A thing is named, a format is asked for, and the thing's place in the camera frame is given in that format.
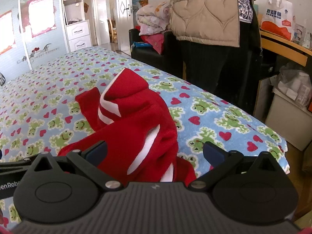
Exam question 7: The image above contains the black armchair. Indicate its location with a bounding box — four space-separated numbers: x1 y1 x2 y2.
129 28 183 74

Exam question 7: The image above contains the red varsity jacket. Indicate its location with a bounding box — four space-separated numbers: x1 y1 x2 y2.
59 68 196 185

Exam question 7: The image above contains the white and orange shopping bag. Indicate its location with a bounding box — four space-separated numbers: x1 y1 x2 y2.
260 0 296 41

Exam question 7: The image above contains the pile of folded quilts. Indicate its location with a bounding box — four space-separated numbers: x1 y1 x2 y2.
136 2 170 35

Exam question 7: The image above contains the white storage box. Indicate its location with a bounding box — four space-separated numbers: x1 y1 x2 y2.
265 88 311 151

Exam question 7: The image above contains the wooden desk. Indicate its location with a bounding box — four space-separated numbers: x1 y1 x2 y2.
260 30 311 66

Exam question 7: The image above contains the person in beige jacket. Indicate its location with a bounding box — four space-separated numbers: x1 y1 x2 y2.
170 0 262 113

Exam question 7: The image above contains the frog and heart bedspread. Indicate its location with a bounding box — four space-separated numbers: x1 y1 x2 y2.
0 45 291 229

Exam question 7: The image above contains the white door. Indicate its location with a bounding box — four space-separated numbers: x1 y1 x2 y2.
116 0 134 56

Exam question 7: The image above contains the white drawer cabinet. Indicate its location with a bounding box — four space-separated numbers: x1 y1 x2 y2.
66 20 92 52

